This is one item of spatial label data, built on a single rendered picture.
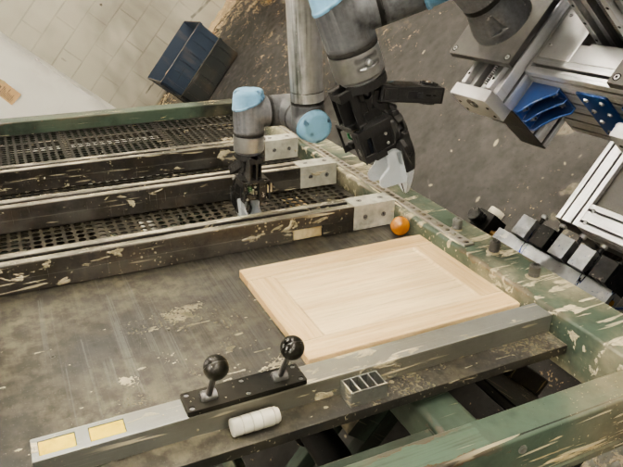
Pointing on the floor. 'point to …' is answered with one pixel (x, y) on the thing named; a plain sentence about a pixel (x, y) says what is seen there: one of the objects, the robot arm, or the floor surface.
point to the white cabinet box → (38, 86)
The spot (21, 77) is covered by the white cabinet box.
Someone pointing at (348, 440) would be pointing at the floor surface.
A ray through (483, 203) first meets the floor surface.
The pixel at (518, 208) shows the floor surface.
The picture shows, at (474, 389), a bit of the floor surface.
